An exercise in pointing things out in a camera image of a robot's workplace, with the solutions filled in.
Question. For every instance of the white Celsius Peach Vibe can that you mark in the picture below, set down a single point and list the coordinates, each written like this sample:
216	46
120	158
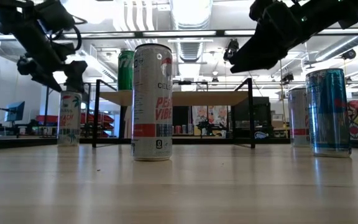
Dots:
151	102
297	118

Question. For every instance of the wooden shelf with black legs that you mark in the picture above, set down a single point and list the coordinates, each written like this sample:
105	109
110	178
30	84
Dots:
197	98

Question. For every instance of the black aluminium rig frame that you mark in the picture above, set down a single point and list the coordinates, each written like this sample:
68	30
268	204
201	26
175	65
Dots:
26	143

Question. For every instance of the blue silver Red Bull can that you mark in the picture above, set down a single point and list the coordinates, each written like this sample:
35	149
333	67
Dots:
328	115

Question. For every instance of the black cabinet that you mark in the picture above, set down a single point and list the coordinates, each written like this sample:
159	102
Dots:
259	115

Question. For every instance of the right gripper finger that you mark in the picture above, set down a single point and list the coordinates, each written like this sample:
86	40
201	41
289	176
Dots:
259	56

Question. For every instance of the black round ceiling speaker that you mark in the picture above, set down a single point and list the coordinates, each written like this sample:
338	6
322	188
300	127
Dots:
349	54

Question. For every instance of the red storage bins rack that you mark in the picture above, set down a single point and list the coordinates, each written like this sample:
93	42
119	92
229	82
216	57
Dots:
45	119

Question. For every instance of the black hanging ceiling device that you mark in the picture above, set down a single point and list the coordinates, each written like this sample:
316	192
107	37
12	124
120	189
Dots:
232	49

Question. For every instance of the red background can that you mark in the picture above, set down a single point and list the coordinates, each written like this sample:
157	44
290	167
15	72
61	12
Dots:
178	129

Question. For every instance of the background black robot arm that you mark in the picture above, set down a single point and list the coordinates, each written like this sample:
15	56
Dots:
206	127

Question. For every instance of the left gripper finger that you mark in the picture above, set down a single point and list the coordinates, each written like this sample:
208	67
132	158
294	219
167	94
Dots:
75	74
42	76

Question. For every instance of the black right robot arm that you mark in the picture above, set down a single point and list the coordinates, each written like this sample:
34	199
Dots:
337	12

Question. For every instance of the white Celsius Beach Vibe can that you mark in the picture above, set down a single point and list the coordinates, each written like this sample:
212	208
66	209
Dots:
68	118

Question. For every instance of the floral print banner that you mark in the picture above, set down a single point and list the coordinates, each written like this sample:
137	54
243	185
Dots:
210	115

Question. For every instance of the background monitor on arm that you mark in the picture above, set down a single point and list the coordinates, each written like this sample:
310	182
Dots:
15	111

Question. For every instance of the green Sprite can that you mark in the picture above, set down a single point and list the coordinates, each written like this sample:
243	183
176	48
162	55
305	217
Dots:
124	71

